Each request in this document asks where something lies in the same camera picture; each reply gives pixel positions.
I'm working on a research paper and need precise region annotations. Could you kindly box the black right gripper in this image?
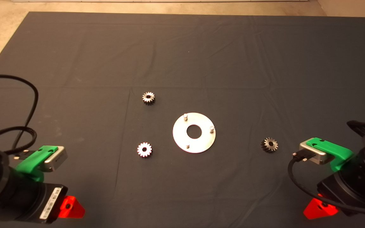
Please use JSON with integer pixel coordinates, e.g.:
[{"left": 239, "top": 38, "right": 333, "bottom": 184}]
[{"left": 303, "top": 149, "right": 365, "bottom": 220}]

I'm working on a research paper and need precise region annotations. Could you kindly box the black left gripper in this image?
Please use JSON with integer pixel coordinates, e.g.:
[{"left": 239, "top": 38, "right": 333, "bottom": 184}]
[{"left": 0, "top": 173, "right": 86, "bottom": 224}]

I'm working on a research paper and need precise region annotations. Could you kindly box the bright steel planetary gear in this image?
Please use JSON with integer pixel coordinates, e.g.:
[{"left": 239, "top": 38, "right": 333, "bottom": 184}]
[{"left": 137, "top": 142, "right": 153, "bottom": 158}]

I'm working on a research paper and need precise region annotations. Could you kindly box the dark steel planetary gear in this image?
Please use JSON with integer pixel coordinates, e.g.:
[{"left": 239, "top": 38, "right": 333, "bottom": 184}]
[{"left": 261, "top": 137, "right": 278, "bottom": 153}]

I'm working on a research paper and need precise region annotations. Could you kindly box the round metal carrier plate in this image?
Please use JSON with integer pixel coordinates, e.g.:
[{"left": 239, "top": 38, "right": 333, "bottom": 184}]
[{"left": 172, "top": 112, "right": 216, "bottom": 154}]

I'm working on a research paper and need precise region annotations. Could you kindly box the dark grey table cloth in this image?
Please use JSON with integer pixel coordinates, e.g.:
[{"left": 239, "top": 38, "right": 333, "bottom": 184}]
[{"left": 0, "top": 12, "right": 365, "bottom": 228}]

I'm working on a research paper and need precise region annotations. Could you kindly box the black right camera cable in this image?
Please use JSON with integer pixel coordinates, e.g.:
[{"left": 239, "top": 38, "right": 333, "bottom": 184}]
[{"left": 288, "top": 151, "right": 365, "bottom": 218}]

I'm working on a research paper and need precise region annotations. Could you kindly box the silver left camera box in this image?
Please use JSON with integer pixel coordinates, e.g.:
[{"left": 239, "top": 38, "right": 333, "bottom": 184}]
[{"left": 38, "top": 146, "right": 68, "bottom": 172}]

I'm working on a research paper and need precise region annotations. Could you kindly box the silver camera box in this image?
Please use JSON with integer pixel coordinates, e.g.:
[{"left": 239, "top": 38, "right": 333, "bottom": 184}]
[
  {"left": 299, "top": 142, "right": 335, "bottom": 165},
  {"left": 38, "top": 146, "right": 68, "bottom": 172}
]

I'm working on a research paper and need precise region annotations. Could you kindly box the silver right camera box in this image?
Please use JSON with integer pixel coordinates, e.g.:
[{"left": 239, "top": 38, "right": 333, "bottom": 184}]
[{"left": 299, "top": 142, "right": 335, "bottom": 165}]

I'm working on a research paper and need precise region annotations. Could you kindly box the green left camera mount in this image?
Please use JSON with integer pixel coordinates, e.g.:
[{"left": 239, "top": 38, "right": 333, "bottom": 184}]
[{"left": 15, "top": 145, "right": 59, "bottom": 182}]

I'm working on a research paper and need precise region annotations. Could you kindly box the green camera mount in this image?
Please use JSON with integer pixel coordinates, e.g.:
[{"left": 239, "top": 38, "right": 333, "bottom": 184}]
[
  {"left": 306, "top": 137, "right": 354, "bottom": 173},
  {"left": 15, "top": 145, "right": 59, "bottom": 182}
]

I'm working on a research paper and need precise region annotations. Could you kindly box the green right camera mount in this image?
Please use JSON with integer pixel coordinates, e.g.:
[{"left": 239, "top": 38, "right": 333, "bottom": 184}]
[{"left": 306, "top": 137, "right": 354, "bottom": 173}]

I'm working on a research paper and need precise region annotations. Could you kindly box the thin black left camera cable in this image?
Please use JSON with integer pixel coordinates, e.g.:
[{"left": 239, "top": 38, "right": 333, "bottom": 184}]
[{"left": 0, "top": 126, "right": 38, "bottom": 156}]

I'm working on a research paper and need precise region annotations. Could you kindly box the black braided cable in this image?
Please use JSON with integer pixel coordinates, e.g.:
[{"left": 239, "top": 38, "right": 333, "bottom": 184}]
[{"left": 0, "top": 74, "right": 39, "bottom": 152}]

